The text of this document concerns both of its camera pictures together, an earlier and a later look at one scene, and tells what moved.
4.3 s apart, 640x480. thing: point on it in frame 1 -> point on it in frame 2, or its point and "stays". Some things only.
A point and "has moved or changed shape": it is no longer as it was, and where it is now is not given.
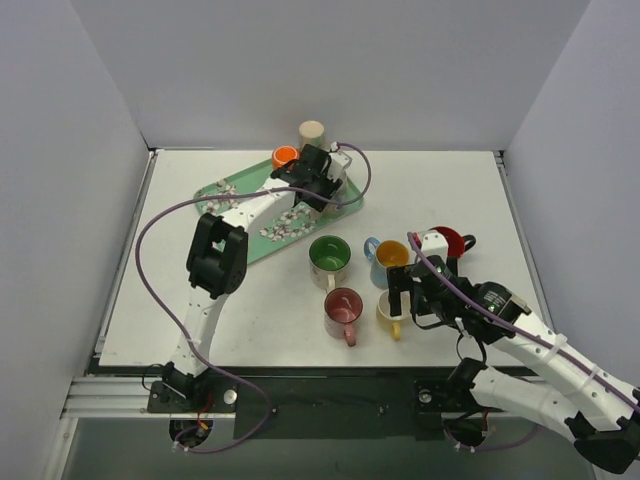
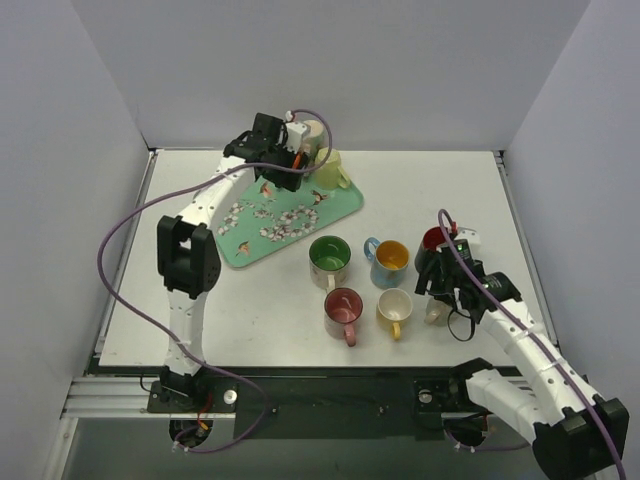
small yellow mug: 384,310 stays
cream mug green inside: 329,257 stays
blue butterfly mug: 382,256 stays
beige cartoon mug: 340,196 has moved or changed shape
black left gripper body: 322,185 -> 288,175
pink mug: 341,308 stays
